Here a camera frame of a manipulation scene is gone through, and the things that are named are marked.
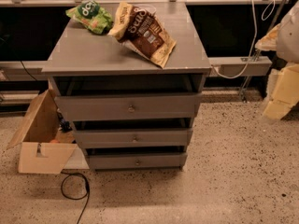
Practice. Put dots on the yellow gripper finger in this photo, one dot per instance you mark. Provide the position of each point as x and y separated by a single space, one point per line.
282 92
269 41

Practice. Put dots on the grey wall rail shelf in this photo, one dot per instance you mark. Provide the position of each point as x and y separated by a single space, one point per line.
239 66

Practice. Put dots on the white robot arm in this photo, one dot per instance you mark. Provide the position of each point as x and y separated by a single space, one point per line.
288 36

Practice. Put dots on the grey top drawer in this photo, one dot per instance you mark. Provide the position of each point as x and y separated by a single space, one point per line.
155 106

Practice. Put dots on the grey drawer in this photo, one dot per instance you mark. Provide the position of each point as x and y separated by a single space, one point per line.
133 138
155 106
153 160

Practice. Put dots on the green snack bag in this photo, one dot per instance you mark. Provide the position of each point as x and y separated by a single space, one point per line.
92 16

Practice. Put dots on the metal diagonal pole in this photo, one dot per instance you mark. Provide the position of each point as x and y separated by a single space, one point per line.
262 83

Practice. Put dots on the open cardboard box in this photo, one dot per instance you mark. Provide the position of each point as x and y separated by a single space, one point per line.
44 148

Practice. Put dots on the grey bottom drawer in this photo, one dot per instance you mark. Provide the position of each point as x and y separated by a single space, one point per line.
153 160

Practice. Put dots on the grey drawer cabinet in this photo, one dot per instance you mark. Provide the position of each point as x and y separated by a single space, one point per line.
84 64

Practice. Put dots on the brown yellow chip bag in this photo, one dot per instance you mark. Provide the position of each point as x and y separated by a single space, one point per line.
140 31

